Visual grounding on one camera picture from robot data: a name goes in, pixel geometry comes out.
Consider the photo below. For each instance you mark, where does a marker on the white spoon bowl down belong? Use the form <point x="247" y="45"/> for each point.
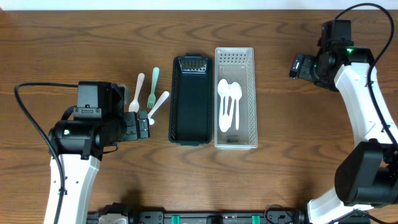
<point x="223" y="114"/>

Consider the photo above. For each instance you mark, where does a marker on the white fork diagonal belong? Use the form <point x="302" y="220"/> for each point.
<point x="158" y="103"/>

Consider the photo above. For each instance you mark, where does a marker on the white spoon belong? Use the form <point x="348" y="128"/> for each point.
<point x="232" y="88"/>
<point x="237" y="91"/>
<point x="134" y="105"/>
<point x="223" y="88"/>

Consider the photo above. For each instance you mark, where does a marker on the dark green plastic basket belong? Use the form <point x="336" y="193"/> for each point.
<point x="191" y="101"/>

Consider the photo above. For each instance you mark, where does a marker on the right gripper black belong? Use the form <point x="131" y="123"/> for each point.
<point x="306" y="71"/>

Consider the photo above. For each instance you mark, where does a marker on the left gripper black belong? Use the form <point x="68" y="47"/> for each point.
<point x="132" y="126"/>

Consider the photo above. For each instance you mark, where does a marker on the clear white plastic basket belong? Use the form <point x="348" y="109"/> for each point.
<point x="236" y="64"/>

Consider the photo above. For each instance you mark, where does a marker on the mint green plastic fork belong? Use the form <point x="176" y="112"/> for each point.
<point x="152" y="98"/>

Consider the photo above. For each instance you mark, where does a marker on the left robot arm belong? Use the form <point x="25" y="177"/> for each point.
<point x="98" y="120"/>

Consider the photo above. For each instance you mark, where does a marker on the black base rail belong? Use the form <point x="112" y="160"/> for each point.
<point x="120" y="213"/>

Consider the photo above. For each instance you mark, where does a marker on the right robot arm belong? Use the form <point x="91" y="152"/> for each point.
<point x="367" y="178"/>

